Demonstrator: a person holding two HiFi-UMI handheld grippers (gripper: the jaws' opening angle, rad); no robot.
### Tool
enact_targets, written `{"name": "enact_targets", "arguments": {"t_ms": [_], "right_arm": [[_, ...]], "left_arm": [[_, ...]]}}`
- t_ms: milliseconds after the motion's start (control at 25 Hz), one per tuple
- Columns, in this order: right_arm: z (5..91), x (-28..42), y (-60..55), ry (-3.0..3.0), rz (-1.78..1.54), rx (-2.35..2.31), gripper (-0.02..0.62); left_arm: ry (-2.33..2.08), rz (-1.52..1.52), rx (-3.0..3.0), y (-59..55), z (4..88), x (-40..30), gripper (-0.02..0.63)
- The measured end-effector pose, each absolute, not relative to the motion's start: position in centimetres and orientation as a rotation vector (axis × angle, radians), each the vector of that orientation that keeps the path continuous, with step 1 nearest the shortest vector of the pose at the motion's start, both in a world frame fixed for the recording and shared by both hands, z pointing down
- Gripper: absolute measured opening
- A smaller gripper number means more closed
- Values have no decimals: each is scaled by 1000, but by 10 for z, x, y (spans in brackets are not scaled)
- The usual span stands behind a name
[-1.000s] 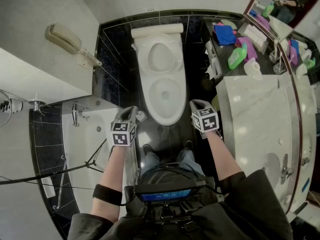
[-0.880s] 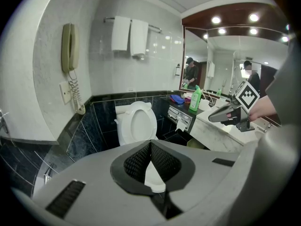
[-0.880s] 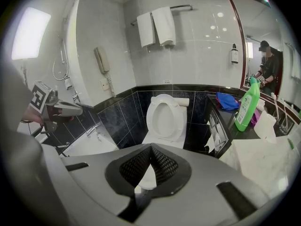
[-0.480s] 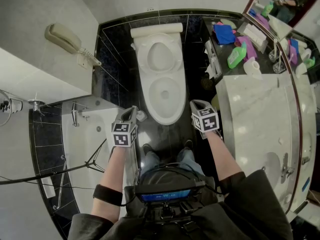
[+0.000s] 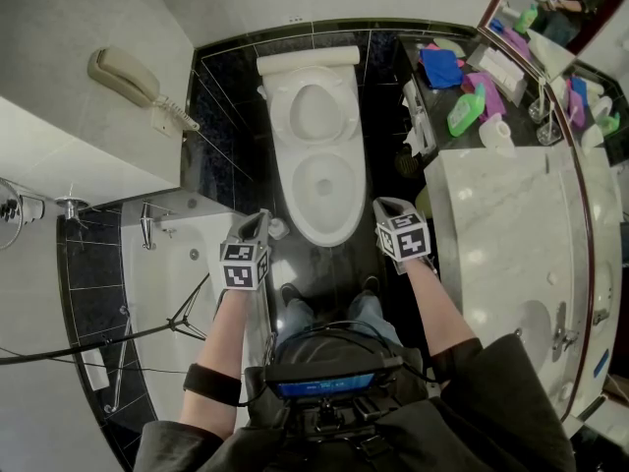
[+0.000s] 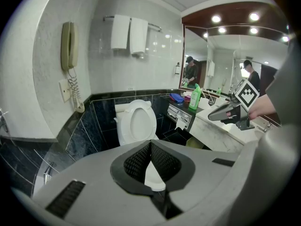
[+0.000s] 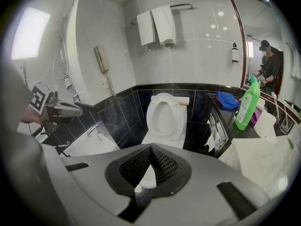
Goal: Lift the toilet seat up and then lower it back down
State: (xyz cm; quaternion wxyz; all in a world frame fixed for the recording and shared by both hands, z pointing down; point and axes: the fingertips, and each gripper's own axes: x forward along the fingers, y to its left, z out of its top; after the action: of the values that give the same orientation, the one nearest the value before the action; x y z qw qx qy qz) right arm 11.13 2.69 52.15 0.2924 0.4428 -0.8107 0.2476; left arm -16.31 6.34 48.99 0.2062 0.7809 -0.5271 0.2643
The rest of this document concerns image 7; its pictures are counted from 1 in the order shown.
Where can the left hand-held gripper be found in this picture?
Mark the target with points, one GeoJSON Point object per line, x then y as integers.
{"type": "Point", "coordinates": [40, 98]}

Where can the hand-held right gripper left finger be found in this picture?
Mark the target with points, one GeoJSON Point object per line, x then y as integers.
{"type": "Point", "coordinates": [94, 173]}

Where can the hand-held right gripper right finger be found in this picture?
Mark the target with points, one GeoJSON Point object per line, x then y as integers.
{"type": "Point", "coordinates": [202, 180]}

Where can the white toilet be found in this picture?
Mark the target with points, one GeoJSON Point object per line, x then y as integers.
{"type": "Point", "coordinates": [162, 116]}

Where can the person's left forearm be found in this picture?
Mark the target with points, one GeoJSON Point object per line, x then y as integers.
{"type": "Point", "coordinates": [31, 118]}

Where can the recessed toilet paper holder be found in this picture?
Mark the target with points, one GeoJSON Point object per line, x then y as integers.
{"type": "Point", "coordinates": [218, 131]}

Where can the chrome shower mixer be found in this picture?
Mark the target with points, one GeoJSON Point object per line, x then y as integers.
{"type": "Point", "coordinates": [76, 97]}

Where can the white bathtub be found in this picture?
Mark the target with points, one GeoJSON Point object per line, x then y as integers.
{"type": "Point", "coordinates": [94, 145]}

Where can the white shower holder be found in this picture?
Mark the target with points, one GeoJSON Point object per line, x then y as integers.
{"type": "Point", "coordinates": [68, 82]}

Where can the chrome bathtub faucet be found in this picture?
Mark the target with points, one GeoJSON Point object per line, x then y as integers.
{"type": "Point", "coordinates": [94, 128]}

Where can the chrome grab bar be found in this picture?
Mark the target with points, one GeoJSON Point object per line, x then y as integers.
{"type": "Point", "coordinates": [62, 145]}

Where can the marble vanity counter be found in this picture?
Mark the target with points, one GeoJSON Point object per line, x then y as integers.
{"type": "Point", "coordinates": [258, 163]}

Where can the purple cloth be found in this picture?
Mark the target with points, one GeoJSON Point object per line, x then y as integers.
{"type": "Point", "coordinates": [255, 118]}

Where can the white paper roll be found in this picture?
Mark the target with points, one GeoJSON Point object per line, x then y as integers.
{"type": "Point", "coordinates": [265, 126]}

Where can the blue cloth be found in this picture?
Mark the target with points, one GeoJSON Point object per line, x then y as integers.
{"type": "Point", "coordinates": [227, 100]}

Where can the green cleaner bottle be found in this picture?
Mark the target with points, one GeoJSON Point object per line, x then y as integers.
{"type": "Point", "coordinates": [247, 107]}

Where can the bright light panel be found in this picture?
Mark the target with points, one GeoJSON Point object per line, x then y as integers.
{"type": "Point", "coordinates": [30, 33]}

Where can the clear drinking glass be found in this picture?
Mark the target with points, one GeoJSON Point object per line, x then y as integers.
{"type": "Point", "coordinates": [285, 125]}

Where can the white hanging towel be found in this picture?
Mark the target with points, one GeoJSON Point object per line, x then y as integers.
{"type": "Point", "coordinates": [164, 25]}
{"type": "Point", "coordinates": [145, 28]}

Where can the beige wall plate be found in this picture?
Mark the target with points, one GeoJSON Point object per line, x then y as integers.
{"type": "Point", "coordinates": [104, 83]}

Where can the beige wall phone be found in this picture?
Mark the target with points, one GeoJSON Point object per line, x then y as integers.
{"type": "Point", "coordinates": [101, 59]}

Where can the chrome shower slide rail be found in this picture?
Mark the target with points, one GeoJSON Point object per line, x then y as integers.
{"type": "Point", "coordinates": [63, 41]}

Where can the wall soap dispenser bottle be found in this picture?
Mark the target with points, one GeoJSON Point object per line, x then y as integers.
{"type": "Point", "coordinates": [234, 53]}

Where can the chrome towel rail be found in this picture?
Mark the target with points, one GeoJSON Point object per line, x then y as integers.
{"type": "Point", "coordinates": [183, 5]}

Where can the dark-framed wall mirror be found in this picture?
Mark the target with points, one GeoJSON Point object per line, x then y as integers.
{"type": "Point", "coordinates": [270, 32]}

